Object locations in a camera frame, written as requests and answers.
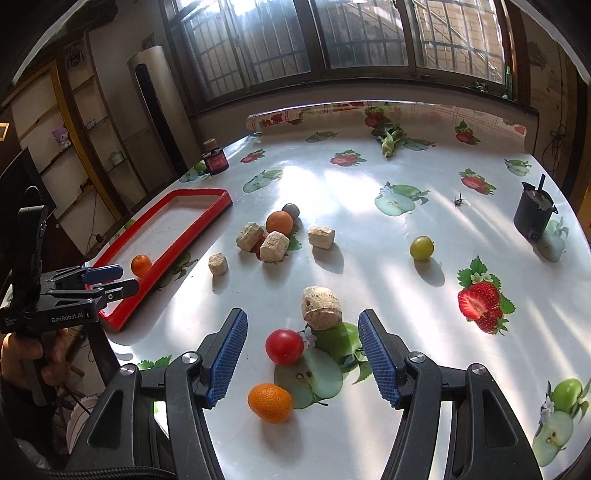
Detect fruit print tablecloth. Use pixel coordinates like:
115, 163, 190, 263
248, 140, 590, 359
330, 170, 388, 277
107, 104, 590, 479

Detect dark grey plum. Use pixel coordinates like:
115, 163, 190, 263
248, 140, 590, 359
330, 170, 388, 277
281, 203, 300, 221

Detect black cup with straw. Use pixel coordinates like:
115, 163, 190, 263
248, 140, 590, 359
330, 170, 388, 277
513, 174, 558, 244

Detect red rectangular tray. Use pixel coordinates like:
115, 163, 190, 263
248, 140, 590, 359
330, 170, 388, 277
91, 188, 232, 331

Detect small beige cork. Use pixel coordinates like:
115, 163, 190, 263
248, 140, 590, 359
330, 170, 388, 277
208, 253, 228, 277

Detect green round fruit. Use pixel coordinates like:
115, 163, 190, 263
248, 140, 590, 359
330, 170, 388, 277
410, 236, 435, 261

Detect white tower air conditioner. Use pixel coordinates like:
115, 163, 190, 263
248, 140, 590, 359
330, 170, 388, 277
127, 45, 200, 177

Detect small orange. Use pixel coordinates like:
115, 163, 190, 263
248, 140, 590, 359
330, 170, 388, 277
130, 254, 152, 278

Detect wooden shelf unit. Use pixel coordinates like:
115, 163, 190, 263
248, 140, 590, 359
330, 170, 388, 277
1, 36, 147, 256

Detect purple plush toy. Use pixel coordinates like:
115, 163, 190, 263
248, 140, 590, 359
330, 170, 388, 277
52, 126, 71, 151

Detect orange tangerine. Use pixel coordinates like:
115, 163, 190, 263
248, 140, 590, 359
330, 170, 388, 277
247, 383, 294, 424

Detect red tomato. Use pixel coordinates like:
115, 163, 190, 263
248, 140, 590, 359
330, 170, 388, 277
266, 329, 304, 366
250, 233, 266, 257

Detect person's left hand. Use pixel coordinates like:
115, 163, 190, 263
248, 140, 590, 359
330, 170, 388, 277
1, 329, 70, 390

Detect beige block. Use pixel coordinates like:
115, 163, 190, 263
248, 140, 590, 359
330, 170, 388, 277
259, 231, 290, 263
236, 222, 263, 252
308, 226, 335, 250

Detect large beige cork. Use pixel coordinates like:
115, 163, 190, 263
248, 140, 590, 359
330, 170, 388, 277
301, 286, 342, 331

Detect dark jar with cork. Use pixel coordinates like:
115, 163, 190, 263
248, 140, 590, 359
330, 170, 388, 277
201, 138, 229, 175

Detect orange among blocks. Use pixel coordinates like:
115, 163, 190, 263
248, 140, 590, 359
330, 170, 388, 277
266, 211, 294, 236

